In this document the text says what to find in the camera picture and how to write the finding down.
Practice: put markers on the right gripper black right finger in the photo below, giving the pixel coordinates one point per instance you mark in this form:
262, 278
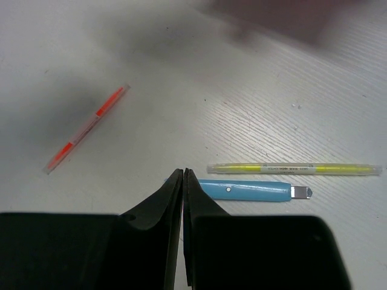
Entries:
222, 251

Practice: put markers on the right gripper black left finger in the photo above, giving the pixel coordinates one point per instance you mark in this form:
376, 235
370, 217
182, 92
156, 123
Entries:
134, 250

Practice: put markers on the blue utility knife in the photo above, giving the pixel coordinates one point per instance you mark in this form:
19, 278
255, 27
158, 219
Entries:
257, 191

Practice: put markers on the yellow highlighter pen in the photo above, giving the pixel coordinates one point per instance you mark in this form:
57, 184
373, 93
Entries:
296, 169

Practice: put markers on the orange highlighter pen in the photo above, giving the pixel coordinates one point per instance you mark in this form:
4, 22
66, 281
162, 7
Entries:
85, 129

